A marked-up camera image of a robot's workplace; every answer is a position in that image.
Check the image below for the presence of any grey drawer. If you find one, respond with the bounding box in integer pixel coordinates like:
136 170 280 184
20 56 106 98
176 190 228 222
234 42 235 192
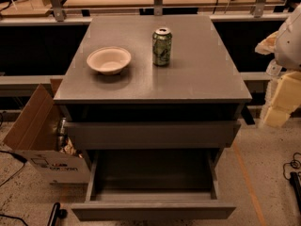
71 149 235 221
66 121 241 150

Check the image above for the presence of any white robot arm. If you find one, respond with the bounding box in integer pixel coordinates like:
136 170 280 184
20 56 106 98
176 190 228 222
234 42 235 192
255 5 301 71

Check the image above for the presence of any grey drawer cabinet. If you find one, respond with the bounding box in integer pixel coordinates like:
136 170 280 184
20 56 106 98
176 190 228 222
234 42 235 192
53 14 253 153

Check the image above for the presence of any grey top drawer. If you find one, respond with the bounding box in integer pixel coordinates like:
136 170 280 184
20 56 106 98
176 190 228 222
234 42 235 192
66 121 241 150

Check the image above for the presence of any green soda can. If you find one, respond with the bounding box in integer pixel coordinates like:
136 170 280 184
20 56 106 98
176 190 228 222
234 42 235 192
152 27 172 66

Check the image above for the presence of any beige paper bowl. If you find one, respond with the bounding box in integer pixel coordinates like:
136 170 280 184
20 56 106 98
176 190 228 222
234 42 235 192
87 47 132 75

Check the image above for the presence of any open cardboard box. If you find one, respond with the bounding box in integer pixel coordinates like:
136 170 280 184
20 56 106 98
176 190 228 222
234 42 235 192
4 85 90 184

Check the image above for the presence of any black object bottom left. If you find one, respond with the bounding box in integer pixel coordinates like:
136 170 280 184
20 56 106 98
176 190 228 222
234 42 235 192
47 202 68 226

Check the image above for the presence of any black cable on right floor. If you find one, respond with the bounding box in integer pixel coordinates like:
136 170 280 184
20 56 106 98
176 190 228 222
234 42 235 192
282 152 301 181

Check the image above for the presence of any black cable on floor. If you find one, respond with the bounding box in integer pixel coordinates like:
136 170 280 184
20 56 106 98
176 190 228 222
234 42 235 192
282 152 301 181
0 150 28 187

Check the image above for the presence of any black cable on left floor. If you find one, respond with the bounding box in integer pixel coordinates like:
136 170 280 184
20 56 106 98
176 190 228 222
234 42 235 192
0 150 28 187

